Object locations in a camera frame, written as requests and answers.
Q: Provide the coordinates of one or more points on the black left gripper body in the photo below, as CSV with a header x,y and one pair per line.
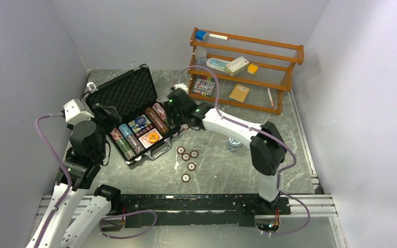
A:
x,y
103,129

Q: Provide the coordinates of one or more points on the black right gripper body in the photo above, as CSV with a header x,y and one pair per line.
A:
x,y
178,117

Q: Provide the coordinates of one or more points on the orange big blind button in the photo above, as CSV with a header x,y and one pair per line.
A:
x,y
153,137

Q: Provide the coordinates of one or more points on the red playing card deck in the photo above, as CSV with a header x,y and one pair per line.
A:
x,y
144,141

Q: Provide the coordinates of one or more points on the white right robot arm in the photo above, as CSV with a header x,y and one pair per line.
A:
x,y
264,141

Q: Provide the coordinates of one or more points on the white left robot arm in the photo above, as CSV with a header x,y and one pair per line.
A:
x,y
84,159

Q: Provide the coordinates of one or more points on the coloured marker pack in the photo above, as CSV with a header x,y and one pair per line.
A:
x,y
204,86

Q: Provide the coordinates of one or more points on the purple red chip row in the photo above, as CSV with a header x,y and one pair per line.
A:
x,y
158,108

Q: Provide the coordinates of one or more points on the orange brown chip row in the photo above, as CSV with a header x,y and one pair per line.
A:
x,y
159,123

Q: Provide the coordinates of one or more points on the blue small blind button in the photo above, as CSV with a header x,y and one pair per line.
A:
x,y
140,121

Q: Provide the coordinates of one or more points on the red dice row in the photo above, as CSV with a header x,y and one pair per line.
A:
x,y
144,130

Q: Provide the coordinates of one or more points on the black poker chip case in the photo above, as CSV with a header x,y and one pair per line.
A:
x,y
131,93

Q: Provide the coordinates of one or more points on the green red chip row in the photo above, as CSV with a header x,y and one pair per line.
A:
x,y
121,142

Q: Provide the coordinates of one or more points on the clear plastic cup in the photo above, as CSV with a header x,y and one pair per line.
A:
x,y
200,55

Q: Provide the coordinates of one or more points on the orange spiral notebook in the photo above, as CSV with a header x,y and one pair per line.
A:
x,y
239,93

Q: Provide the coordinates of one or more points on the blue white ceramic jar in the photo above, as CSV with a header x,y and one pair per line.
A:
x,y
233,145

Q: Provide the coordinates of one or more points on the white cardboard box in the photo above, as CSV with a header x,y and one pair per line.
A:
x,y
234,67

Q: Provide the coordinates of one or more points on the orange wooden shelf rack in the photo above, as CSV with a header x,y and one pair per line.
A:
x,y
276,61

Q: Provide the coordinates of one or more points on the yellow small block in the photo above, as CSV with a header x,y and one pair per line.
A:
x,y
252,69

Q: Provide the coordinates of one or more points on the white pen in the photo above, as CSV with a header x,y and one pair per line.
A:
x,y
270,97

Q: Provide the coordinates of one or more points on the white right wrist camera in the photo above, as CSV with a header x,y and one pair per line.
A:
x,y
182,86

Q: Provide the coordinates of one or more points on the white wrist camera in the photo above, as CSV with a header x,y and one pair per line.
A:
x,y
182,86
76,111

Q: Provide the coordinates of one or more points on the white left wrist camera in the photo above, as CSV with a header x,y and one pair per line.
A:
x,y
76,111

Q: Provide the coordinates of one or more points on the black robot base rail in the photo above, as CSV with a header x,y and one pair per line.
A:
x,y
199,209

